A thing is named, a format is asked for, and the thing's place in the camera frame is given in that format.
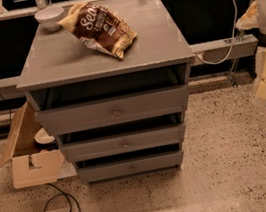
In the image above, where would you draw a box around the grey bottom drawer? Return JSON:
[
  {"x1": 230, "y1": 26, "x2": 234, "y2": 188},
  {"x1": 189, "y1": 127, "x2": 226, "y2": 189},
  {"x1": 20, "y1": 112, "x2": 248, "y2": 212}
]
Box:
[{"x1": 77, "y1": 150, "x2": 184, "y2": 183}]

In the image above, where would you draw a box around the grey drawer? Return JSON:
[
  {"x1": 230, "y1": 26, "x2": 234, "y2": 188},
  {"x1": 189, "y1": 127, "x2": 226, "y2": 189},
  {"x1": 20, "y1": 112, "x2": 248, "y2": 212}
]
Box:
[
  {"x1": 60, "y1": 123, "x2": 186, "y2": 163},
  {"x1": 35, "y1": 85, "x2": 189, "y2": 136},
  {"x1": 77, "y1": 150, "x2": 184, "y2": 183}
]

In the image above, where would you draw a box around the grey top drawer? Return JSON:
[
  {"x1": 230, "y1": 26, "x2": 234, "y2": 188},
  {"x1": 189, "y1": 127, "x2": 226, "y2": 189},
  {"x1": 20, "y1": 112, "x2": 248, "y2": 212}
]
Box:
[{"x1": 35, "y1": 85, "x2": 189, "y2": 136}]

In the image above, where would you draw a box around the grey drawer cabinet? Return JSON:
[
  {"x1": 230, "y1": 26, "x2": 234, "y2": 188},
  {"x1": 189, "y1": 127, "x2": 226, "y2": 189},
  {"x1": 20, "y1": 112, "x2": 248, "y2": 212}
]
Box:
[{"x1": 3, "y1": 0, "x2": 213, "y2": 194}]

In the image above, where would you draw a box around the grey middle drawer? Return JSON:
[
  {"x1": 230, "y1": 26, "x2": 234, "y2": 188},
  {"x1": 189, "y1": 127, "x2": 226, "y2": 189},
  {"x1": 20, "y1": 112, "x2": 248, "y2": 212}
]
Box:
[{"x1": 60, "y1": 123, "x2": 186, "y2": 163}]

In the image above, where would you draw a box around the open cardboard box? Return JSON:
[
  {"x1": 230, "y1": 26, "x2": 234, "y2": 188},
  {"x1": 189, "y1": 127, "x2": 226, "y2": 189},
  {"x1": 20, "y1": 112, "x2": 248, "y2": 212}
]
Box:
[{"x1": 0, "y1": 102, "x2": 65, "y2": 189}]

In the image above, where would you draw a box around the brown yellow chip bag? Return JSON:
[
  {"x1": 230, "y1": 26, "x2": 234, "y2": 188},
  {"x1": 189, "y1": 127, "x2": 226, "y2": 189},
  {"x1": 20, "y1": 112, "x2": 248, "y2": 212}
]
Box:
[{"x1": 58, "y1": 2, "x2": 137, "y2": 59}]

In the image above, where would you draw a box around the white ceramic bowl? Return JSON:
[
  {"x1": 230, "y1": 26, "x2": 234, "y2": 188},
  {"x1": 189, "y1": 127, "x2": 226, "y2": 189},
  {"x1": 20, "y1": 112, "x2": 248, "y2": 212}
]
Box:
[{"x1": 35, "y1": 6, "x2": 65, "y2": 31}]

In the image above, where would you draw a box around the white bowl in box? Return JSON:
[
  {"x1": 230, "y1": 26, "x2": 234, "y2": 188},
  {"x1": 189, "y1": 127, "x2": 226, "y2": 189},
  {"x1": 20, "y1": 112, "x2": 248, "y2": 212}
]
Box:
[{"x1": 34, "y1": 128, "x2": 55, "y2": 145}]

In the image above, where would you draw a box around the grey wall rail ledge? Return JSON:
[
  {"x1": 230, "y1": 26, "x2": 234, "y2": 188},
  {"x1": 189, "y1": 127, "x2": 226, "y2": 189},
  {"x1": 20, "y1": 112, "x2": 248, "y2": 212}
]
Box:
[{"x1": 0, "y1": 34, "x2": 258, "y2": 101}]

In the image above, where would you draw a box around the white hanging cable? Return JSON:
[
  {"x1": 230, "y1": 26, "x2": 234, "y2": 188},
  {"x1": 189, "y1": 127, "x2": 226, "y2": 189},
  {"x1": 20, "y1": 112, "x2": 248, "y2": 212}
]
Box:
[{"x1": 185, "y1": 0, "x2": 266, "y2": 69}]

